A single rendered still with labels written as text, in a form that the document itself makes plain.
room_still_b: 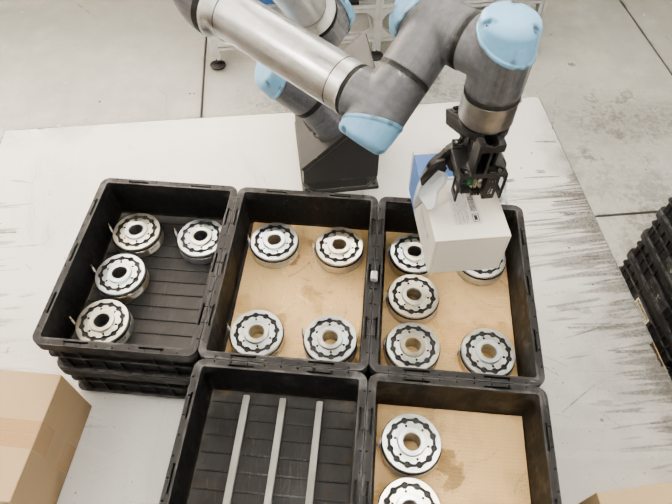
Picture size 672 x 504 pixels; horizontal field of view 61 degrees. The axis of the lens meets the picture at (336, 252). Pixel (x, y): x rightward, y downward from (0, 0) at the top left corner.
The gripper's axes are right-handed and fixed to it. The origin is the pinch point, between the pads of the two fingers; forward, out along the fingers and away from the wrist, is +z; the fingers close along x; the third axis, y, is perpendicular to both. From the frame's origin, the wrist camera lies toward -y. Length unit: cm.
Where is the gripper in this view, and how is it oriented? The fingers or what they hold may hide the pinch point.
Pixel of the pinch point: (456, 200)
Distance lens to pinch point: 97.8
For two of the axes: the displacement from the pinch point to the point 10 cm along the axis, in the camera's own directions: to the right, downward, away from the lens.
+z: 0.0, 5.8, 8.2
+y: 0.9, 8.1, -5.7
